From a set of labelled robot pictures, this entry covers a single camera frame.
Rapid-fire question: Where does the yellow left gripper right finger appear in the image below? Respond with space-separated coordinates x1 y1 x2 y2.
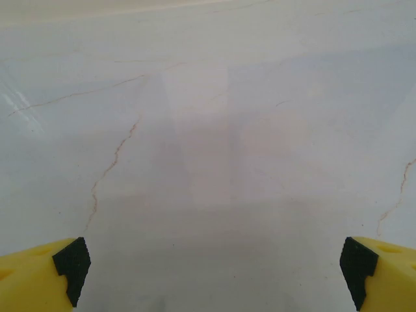
339 236 416 312

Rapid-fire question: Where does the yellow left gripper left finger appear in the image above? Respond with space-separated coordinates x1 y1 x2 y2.
0 237 92 312

